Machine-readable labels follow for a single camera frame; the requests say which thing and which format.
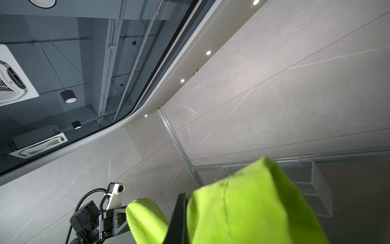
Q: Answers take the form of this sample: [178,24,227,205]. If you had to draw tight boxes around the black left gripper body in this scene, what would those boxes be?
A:
[99,206,130,240]

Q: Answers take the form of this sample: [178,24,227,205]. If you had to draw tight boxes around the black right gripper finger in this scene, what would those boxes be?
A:
[163,193,189,244]

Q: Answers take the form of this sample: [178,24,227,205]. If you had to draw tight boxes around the lime green shorts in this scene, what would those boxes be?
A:
[126,157,328,244]

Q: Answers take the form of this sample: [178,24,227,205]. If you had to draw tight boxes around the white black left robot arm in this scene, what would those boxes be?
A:
[64,188,130,244]

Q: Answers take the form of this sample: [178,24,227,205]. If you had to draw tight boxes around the small black ceiling lamp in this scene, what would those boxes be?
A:
[72,121,82,130]

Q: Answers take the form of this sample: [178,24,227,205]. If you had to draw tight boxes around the black cylinder ceiling lamp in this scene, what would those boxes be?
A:
[61,89,77,104]

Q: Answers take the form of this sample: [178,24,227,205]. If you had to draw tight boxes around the white ceiling air conditioner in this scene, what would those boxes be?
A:
[1,44,39,107]

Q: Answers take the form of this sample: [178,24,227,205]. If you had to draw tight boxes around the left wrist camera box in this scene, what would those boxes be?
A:
[106,183,126,210]

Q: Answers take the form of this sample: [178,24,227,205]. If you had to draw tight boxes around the white wire mesh basket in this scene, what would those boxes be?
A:
[209,157,333,230]

